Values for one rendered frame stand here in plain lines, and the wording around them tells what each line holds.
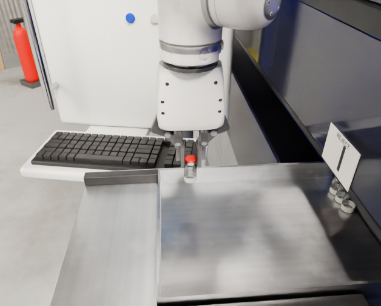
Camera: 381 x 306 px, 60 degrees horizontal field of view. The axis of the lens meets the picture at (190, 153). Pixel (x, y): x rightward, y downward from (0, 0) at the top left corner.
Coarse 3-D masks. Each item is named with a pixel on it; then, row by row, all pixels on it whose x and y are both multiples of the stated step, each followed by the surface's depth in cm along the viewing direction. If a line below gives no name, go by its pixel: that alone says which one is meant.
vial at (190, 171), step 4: (188, 164) 54; (192, 164) 54; (196, 164) 55; (184, 168) 55; (188, 168) 55; (192, 168) 55; (196, 168) 55; (184, 172) 56; (188, 172) 55; (192, 172) 55; (196, 172) 56; (184, 176) 56; (188, 176) 55; (192, 176) 55; (196, 176) 56; (184, 180) 56; (188, 180) 56; (192, 180) 56
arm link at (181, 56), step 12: (168, 48) 41; (180, 48) 41; (192, 48) 40; (204, 48) 41; (216, 48) 42; (168, 60) 42; (180, 60) 41; (192, 60) 41; (204, 60) 42; (216, 60) 43
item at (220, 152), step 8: (216, 136) 166; (224, 136) 140; (216, 144) 167; (224, 144) 141; (208, 152) 202; (216, 152) 168; (224, 152) 142; (232, 152) 124; (208, 160) 204; (216, 160) 169; (224, 160) 143; (232, 160) 125
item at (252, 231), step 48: (192, 192) 60; (240, 192) 60; (288, 192) 60; (192, 240) 51; (240, 240) 51; (288, 240) 51; (336, 240) 51; (192, 288) 44; (240, 288) 44; (288, 288) 40; (336, 288) 41
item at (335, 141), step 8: (336, 128) 46; (328, 136) 49; (336, 136) 46; (328, 144) 49; (336, 144) 46; (344, 144) 44; (328, 152) 49; (336, 152) 46; (352, 152) 42; (328, 160) 49; (336, 160) 47; (344, 160) 44; (352, 160) 42; (336, 168) 47; (344, 168) 45; (352, 168) 42; (336, 176) 47; (344, 176) 45; (352, 176) 43; (344, 184) 45
